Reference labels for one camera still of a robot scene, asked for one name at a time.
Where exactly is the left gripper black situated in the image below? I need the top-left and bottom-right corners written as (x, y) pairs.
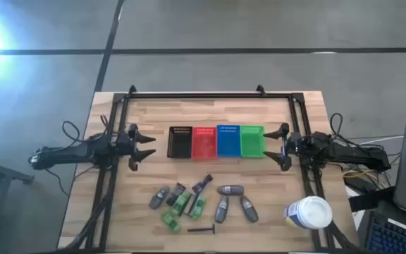
top-left (116, 123), bottom-right (157, 172)

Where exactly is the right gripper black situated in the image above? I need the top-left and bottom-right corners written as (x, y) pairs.
top-left (262, 122), bottom-right (308, 172)

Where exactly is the grey deodorant bottle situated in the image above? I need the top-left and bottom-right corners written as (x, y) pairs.
top-left (238, 195), bottom-right (259, 224)
top-left (216, 185), bottom-right (245, 196)
top-left (148, 186), bottom-right (171, 210)
top-left (214, 194), bottom-right (230, 224)

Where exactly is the small black toiletry pack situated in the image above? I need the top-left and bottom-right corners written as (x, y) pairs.
top-left (166, 182), bottom-right (187, 207)

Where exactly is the green plastic basket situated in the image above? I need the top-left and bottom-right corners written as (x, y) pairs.
top-left (240, 125), bottom-right (268, 159)

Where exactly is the black plastic basket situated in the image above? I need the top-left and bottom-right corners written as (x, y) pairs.
top-left (166, 126), bottom-right (193, 159)

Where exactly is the blue plastic basket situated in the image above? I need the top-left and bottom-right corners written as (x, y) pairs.
top-left (216, 124), bottom-right (242, 158)

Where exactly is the red plastic basket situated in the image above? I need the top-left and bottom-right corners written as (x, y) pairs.
top-left (191, 126), bottom-right (219, 160)

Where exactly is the white-lidded wipes canister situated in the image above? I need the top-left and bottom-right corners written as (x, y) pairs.
top-left (283, 195), bottom-right (333, 230)

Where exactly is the black power adapter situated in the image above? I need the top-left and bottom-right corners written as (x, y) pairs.
top-left (345, 178), bottom-right (369, 193)

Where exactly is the grey metal stand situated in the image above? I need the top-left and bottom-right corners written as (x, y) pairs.
top-left (0, 154), bottom-right (35, 186)

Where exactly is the backlit black keyboard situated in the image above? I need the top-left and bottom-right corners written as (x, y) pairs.
top-left (364, 210), bottom-right (406, 254)

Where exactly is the black aluminium table frame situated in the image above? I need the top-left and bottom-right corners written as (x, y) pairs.
top-left (65, 84), bottom-right (359, 253)

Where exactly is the yellow cable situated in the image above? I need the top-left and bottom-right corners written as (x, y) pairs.
top-left (343, 169), bottom-right (377, 179)

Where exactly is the white cable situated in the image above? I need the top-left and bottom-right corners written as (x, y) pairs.
top-left (357, 135), bottom-right (405, 146)

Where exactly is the black strap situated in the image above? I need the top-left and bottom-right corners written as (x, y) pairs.
top-left (347, 186), bottom-right (396, 212)

